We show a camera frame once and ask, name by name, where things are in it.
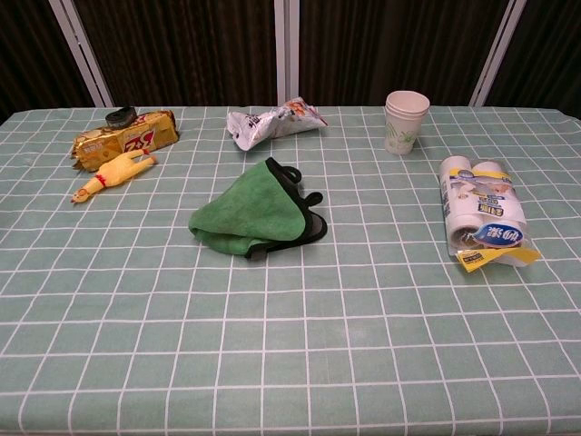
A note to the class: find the green cloth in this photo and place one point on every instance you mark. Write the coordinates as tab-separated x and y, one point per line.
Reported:
245	209

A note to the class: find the white crumpled snack bag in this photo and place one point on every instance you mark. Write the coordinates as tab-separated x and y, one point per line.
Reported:
268	125

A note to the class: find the green checked tablecloth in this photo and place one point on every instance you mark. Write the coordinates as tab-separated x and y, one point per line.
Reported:
318	340

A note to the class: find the paper cup with green print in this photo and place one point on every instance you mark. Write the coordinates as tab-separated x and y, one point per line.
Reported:
401	136

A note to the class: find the white paper cup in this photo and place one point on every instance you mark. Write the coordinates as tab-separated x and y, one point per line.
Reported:
390	116
406	102

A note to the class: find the gold biscuit package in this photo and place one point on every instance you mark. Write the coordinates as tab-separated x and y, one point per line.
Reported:
136	138

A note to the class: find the black tape roll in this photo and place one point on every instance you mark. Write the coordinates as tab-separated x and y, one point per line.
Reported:
120	121

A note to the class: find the dark white-framed partition screen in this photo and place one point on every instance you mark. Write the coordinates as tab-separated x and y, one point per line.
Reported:
181	50
27	54
544	50
386	45

